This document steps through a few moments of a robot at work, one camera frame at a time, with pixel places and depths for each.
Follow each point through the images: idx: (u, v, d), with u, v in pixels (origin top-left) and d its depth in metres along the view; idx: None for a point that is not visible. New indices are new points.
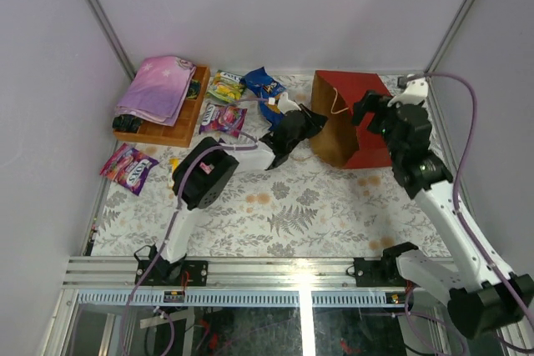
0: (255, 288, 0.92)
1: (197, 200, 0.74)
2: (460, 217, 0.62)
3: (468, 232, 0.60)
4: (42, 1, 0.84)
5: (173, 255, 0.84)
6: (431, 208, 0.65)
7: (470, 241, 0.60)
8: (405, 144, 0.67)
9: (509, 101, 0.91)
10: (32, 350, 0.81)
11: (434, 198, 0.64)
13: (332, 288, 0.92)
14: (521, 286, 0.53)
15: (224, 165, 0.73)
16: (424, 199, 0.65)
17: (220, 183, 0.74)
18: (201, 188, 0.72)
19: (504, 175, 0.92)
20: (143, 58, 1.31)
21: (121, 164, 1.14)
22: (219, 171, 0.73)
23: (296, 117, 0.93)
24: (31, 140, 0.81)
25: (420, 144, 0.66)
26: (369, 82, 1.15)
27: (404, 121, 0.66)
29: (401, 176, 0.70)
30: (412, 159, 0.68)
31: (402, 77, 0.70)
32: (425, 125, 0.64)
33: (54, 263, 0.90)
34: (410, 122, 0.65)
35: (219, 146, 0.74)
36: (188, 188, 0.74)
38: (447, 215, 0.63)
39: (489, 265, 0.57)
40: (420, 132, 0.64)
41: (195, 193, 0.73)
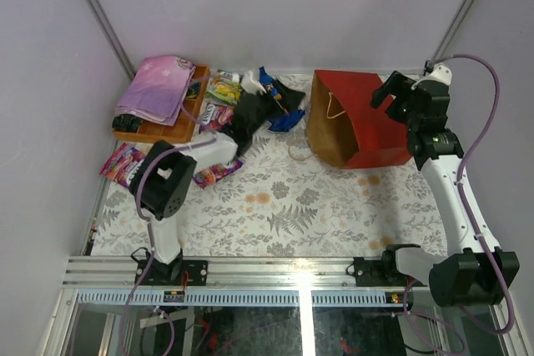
0: (255, 288, 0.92)
1: (160, 210, 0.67)
2: (460, 188, 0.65)
3: (462, 203, 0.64)
4: (43, 1, 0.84)
5: (168, 256, 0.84)
6: (435, 178, 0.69)
7: (462, 211, 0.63)
8: (423, 114, 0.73)
9: (509, 101, 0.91)
10: (31, 350, 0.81)
11: (439, 167, 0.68)
13: (332, 288, 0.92)
14: (504, 261, 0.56)
15: (180, 167, 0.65)
16: (430, 168, 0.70)
17: (181, 187, 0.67)
18: (162, 197, 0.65)
19: (504, 175, 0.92)
20: (143, 58, 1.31)
21: (121, 164, 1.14)
22: (177, 174, 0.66)
23: None
24: (31, 140, 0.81)
25: (436, 117, 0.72)
26: (366, 82, 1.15)
27: (424, 92, 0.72)
29: (412, 145, 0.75)
30: (427, 132, 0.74)
31: (430, 62, 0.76)
32: (443, 97, 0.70)
33: (54, 263, 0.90)
34: (429, 92, 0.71)
35: (172, 147, 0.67)
36: (147, 198, 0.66)
38: (447, 184, 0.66)
39: (475, 236, 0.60)
40: (438, 103, 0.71)
41: (157, 202, 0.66)
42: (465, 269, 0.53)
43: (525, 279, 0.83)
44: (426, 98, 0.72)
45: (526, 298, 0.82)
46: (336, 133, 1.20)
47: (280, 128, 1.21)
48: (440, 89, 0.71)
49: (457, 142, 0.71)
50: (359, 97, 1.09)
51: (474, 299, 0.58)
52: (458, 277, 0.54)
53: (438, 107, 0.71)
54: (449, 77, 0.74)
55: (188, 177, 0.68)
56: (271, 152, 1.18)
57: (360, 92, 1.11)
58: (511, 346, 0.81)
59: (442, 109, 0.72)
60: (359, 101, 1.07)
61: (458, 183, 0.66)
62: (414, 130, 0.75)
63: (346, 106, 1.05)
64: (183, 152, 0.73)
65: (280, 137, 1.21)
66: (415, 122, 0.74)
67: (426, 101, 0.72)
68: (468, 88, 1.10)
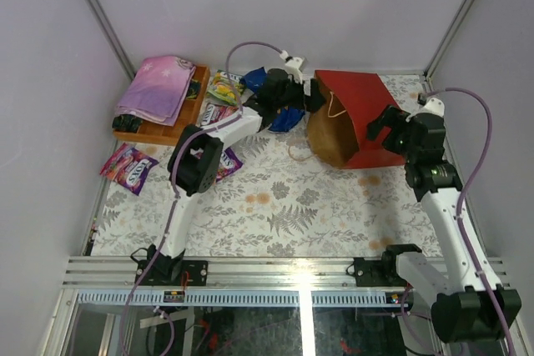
0: (255, 288, 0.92)
1: (195, 186, 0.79)
2: (460, 222, 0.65)
3: (464, 238, 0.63)
4: (43, 1, 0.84)
5: (175, 250, 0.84)
6: (434, 210, 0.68)
7: (462, 246, 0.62)
8: (418, 146, 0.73)
9: (508, 101, 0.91)
10: (31, 350, 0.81)
11: (438, 201, 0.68)
13: (332, 288, 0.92)
14: (506, 298, 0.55)
15: (210, 148, 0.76)
16: (430, 201, 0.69)
17: (212, 166, 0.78)
18: (196, 175, 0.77)
19: (505, 175, 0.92)
20: (143, 58, 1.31)
21: (121, 164, 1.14)
22: (207, 154, 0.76)
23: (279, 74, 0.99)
24: (32, 140, 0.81)
25: (433, 149, 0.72)
26: (368, 86, 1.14)
27: (419, 123, 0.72)
29: (411, 177, 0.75)
30: (425, 164, 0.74)
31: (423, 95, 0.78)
32: (438, 128, 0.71)
33: (54, 263, 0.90)
34: (424, 124, 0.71)
35: (202, 130, 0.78)
36: (183, 175, 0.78)
38: (447, 218, 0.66)
39: (476, 273, 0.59)
40: (433, 136, 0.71)
41: (192, 179, 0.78)
42: (466, 306, 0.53)
43: (525, 279, 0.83)
44: (421, 131, 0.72)
45: (527, 297, 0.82)
46: (337, 134, 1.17)
47: (280, 128, 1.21)
48: (435, 122, 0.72)
49: (455, 174, 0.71)
50: (360, 100, 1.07)
51: (476, 335, 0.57)
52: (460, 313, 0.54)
53: (434, 140, 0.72)
54: (442, 110, 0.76)
55: (217, 156, 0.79)
56: (272, 152, 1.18)
57: (361, 93, 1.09)
58: (511, 346, 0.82)
59: (439, 142, 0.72)
60: (360, 104, 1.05)
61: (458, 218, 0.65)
62: (412, 162, 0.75)
63: (350, 109, 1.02)
64: (211, 132, 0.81)
65: (280, 137, 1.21)
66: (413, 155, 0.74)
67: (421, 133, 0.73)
68: (468, 88, 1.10)
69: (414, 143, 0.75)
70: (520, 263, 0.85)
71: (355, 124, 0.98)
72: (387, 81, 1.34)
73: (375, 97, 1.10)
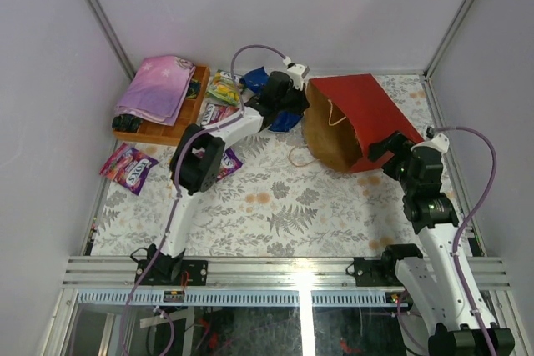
0: (255, 288, 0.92)
1: (198, 185, 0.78)
2: (456, 259, 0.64)
3: (459, 275, 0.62)
4: None
5: (175, 250, 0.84)
6: (431, 245, 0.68)
7: (458, 283, 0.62)
8: (416, 181, 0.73)
9: (509, 101, 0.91)
10: (31, 350, 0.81)
11: (435, 237, 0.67)
13: (332, 288, 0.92)
14: (499, 337, 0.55)
15: (212, 147, 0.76)
16: (426, 237, 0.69)
17: (214, 164, 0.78)
18: (198, 173, 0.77)
19: (506, 175, 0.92)
20: (143, 58, 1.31)
21: (121, 164, 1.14)
22: (209, 153, 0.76)
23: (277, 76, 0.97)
24: (31, 140, 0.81)
25: (430, 183, 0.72)
26: (367, 91, 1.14)
27: (416, 158, 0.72)
29: (409, 211, 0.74)
30: (424, 198, 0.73)
31: (432, 129, 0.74)
32: (435, 164, 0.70)
33: (54, 263, 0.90)
34: (421, 159, 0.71)
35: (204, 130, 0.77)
36: (184, 174, 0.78)
38: (443, 254, 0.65)
39: (471, 311, 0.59)
40: (430, 171, 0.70)
41: (193, 178, 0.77)
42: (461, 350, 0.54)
43: (525, 279, 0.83)
44: (419, 164, 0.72)
45: (526, 298, 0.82)
46: (338, 142, 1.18)
47: (280, 128, 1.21)
48: (432, 157, 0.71)
49: (453, 208, 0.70)
50: (360, 105, 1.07)
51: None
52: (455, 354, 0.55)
53: (432, 174, 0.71)
54: (447, 147, 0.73)
55: (219, 155, 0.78)
56: (272, 151, 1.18)
57: (360, 98, 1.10)
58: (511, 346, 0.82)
59: (437, 177, 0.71)
60: (360, 109, 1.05)
61: (455, 256, 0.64)
62: (410, 195, 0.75)
63: (349, 114, 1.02)
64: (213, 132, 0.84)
65: (280, 137, 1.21)
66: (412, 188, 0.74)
67: (419, 167, 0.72)
68: (469, 88, 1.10)
69: (412, 177, 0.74)
70: (520, 263, 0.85)
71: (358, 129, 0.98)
72: (387, 80, 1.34)
73: (375, 104, 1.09)
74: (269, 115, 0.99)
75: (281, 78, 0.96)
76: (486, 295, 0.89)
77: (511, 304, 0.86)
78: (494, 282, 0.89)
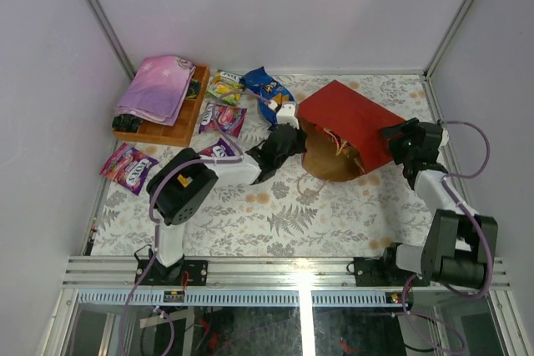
0: (255, 288, 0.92)
1: (171, 217, 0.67)
2: (445, 182, 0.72)
3: (446, 188, 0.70)
4: (43, 0, 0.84)
5: (167, 259, 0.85)
6: (424, 182, 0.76)
7: (445, 192, 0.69)
8: (417, 147, 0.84)
9: (509, 101, 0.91)
10: (31, 350, 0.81)
11: (426, 173, 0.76)
13: (332, 288, 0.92)
14: (482, 219, 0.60)
15: (202, 179, 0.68)
16: (420, 178, 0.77)
17: (197, 198, 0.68)
18: (175, 203, 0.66)
19: (506, 174, 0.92)
20: (143, 58, 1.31)
21: (121, 164, 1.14)
22: (197, 184, 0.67)
23: (286, 132, 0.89)
24: (31, 139, 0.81)
25: (428, 150, 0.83)
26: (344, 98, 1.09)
27: (420, 128, 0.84)
29: (407, 170, 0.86)
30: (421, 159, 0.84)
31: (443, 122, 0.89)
32: (435, 132, 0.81)
33: (54, 263, 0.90)
34: (424, 128, 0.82)
35: (198, 161, 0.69)
36: (160, 202, 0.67)
38: (434, 180, 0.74)
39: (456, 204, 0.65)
40: (430, 139, 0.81)
41: (169, 207, 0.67)
42: (447, 220, 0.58)
43: (525, 279, 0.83)
44: (421, 135, 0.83)
45: (526, 298, 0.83)
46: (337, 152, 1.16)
47: None
48: (434, 127, 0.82)
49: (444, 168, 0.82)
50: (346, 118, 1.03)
51: (463, 281, 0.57)
52: (442, 228, 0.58)
53: (430, 143, 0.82)
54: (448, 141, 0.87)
55: (206, 189, 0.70)
56: None
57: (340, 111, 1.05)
58: (511, 346, 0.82)
59: (435, 146, 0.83)
60: (349, 122, 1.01)
61: (444, 178, 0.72)
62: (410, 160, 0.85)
63: (343, 134, 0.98)
64: (207, 162, 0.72)
65: None
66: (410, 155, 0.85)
67: (421, 138, 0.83)
68: (469, 88, 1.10)
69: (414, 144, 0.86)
70: (520, 262, 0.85)
71: (347, 134, 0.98)
72: (387, 80, 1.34)
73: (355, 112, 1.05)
74: (266, 171, 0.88)
75: (283, 137, 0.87)
76: (486, 295, 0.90)
77: (510, 304, 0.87)
78: (494, 282, 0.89)
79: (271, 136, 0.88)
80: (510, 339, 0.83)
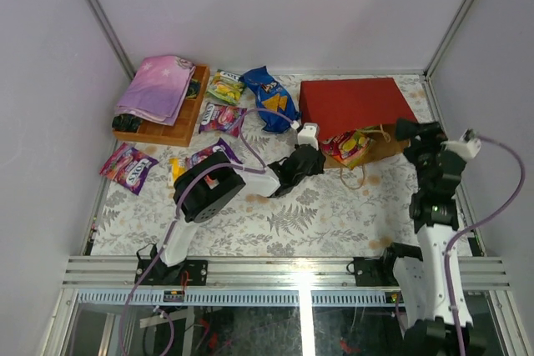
0: (255, 288, 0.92)
1: (193, 214, 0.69)
2: (447, 260, 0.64)
3: (447, 273, 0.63)
4: None
5: (172, 259, 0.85)
6: (425, 243, 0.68)
7: (443, 280, 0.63)
8: (431, 185, 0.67)
9: (508, 102, 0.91)
10: (31, 350, 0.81)
11: (430, 234, 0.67)
13: (332, 288, 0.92)
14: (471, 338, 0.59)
15: (229, 183, 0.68)
16: (423, 233, 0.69)
17: (220, 201, 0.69)
18: (200, 203, 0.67)
19: (506, 175, 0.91)
20: (142, 58, 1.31)
21: (120, 164, 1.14)
22: (222, 188, 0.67)
23: (309, 152, 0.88)
24: (31, 140, 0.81)
25: (444, 192, 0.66)
26: (331, 87, 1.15)
27: (438, 165, 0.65)
29: (412, 208, 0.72)
30: (430, 198, 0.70)
31: (472, 132, 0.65)
32: (455, 176, 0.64)
33: (54, 263, 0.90)
34: (442, 167, 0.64)
35: (228, 163, 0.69)
36: (186, 200, 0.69)
38: (436, 254, 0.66)
39: (450, 306, 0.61)
40: (447, 180, 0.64)
41: (193, 206, 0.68)
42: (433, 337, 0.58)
43: (525, 279, 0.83)
44: (437, 172, 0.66)
45: (526, 298, 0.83)
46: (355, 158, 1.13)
47: (275, 128, 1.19)
48: (455, 166, 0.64)
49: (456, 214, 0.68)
50: (347, 108, 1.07)
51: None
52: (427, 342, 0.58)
53: (449, 186, 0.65)
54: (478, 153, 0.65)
55: (232, 193, 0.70)
56: (272, 151, 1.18)
57: (335, 100, 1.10)
58: (511, 346, 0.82)
59: (453, 187, 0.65)
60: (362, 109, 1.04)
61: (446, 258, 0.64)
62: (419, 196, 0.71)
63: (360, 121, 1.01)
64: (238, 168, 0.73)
65: (279, 137, 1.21)
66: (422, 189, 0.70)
67: (437, 175, 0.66)
68: (469, 88, 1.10)
69: (428, 179, 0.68)
70: (520, 263, 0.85)
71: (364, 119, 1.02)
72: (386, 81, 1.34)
73: (353, 92, 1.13)
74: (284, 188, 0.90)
75: (306, 156, 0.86)
76: (486, 295, 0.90)
77: (510, 304, 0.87)
78: (495, 283, 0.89)
79: (293, 154, 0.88)
80: (511, 340, 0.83)
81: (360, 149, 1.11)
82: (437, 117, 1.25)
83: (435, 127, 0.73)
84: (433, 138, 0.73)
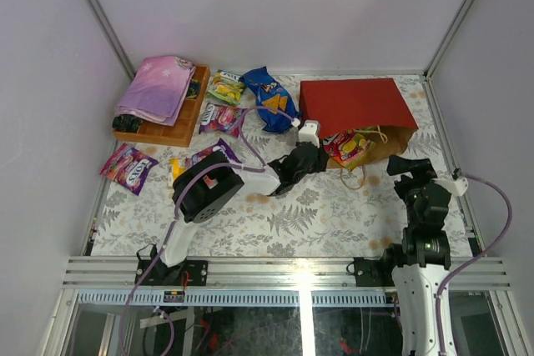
0: (255, 288, 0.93)
1: (193, 215, 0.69)
2: (437, 303, 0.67)
3: (437, 318, 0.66)
4: None
5: (172, 258, 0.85)
6: (418, 283, 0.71)
7: (433, 324, 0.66)
8: (420, 218, 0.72)
9: (508, 102, 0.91)
10: (32, 350, 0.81)
11: (423, 276, 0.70)
13: (332, 288, 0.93)
14: None
15: (228, 183, 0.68)
16: (415, 272, 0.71)
17: (219, 202, 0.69)
18: (199, 203, 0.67)
19: (506, 175, 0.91)
20: (143, 58, 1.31)
21: (121, 164, 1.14)
22: (222, 188, 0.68)
23: (310, 149, 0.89)
24: (32, 139, 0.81)
25: (432, 223, 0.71)
26: (331, 87, 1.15)
27: (425, 197, 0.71)
29: (405, 243, 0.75)
30: (421, 233, 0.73)
31: (460, 171, 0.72)
32: (442, 208, 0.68)
33: (54, 263, 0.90)
34: (429, 198, 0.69)
35: (227, 162, 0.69)
36: (185, 201, 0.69)
38: (427, 296, 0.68)
39: (440, 352, 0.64)
40: (435, 212, 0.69)
41: (192, 206, 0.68)
42: None
43: (525, 278, 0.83)
44: (425, 203, 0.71)
45: (527, 298, 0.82)
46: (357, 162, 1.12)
47: (275, 128, 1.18)
48: (441, 198, 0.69)
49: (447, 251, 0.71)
50: (347, 110, 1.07)
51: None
52: None
53: (437, 216, 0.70)
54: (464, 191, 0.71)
55: (230, 193, 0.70)
56: (271, 151, 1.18)
57: (335, 101, 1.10)
58: (511, 346, 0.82)
59: (441, 218, 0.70)
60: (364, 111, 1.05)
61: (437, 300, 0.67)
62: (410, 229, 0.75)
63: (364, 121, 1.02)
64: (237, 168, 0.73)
65: (280, 137, 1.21)
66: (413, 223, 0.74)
67: (425, 207, 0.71)
68: (469, 88, 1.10)
69: (415, 212, 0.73)
70: (520, 263, 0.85)
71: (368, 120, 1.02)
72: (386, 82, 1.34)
73: (353, 92, 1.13)
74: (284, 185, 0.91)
75: (306, 153, 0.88)
76: (486, 295, 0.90)
77: (511, 304, 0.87)
78: (495, 283, 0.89)
79: (293, 152, 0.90)
80: (511, 341, 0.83)
81: (360, 152, 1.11)
82: (437, 117, 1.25)
83: (425, 165, 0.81)
84: (424, 174, 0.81)
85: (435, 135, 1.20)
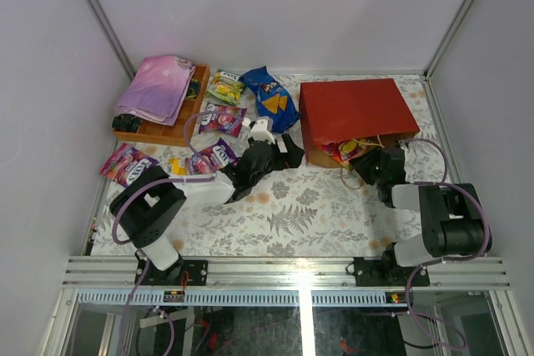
0: (255, 288, 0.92)
1: (134, 238, 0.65)
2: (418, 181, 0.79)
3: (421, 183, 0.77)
4: (42, 0, 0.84)
5: (163, 263, 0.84)
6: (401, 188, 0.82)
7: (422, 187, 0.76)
8: (385, 170, 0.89)
9: (507, 101, 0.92)
10: (31, 350, 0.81)
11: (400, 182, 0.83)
13: (332, 288, 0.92)
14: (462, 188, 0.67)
15: (168, 201, 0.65)
16: (397, 190, 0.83)
17: (163, 219, 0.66)
18: (139, 224, 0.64)
19: (506, 173, 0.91)
20: (142, 58, 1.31)
21: (121, 164, 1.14)
22: (162, 206, 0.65)
23: (260, 149, 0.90)
24: (31, 140, 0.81)
25: (396, 172, 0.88)
26: (330, 87, 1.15)
27: (385, 152, 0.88)
29: (382, 193, 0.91)
30: (392, 182, 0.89)
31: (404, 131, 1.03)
32: (400, 157, 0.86)
33: (54, 262, 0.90)
34: (388, 152, 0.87)
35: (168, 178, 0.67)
36: (124, 223, 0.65)
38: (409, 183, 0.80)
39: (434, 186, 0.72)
40: (395, 162, 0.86)
41: (132, 230, 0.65)
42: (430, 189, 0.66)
43: (525, 278, 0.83)
44: (386, 157, 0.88)
45: (526, 297, 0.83)
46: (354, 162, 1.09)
47: (275, 128, 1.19)
48: (398, 151, 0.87)
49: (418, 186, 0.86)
50: (345, 112, 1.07)
51: (470, 245, 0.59)
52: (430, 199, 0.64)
53: (397, 167, 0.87)
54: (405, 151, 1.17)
55: (174, 209, 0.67)
56: None
57: (335, 102, 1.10)
58: (511, 346, 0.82)
59: (401, 166, 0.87)
60: (362, 114, 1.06)
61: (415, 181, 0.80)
62: (382, 183, 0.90)
63: (361, 126, 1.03)
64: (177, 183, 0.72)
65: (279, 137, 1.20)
66: (382, 178, 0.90)
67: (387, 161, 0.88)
68: (468, 88, 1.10)
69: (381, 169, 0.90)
70: (518, 261, 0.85)
71: (367, 126, 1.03)
72: None
73: (352, 93, 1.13)
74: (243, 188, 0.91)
75: (259, 154, 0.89)
76: (486, 295, 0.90)
77: (511, 305, 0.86)
78: (494, 283, 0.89)
79: (245, 153, 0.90)
80: (511, 343, 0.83)
81: (360, 152, 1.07)
82: (436, 117, 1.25)
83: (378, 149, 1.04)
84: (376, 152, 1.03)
85: (435, 134, 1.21)
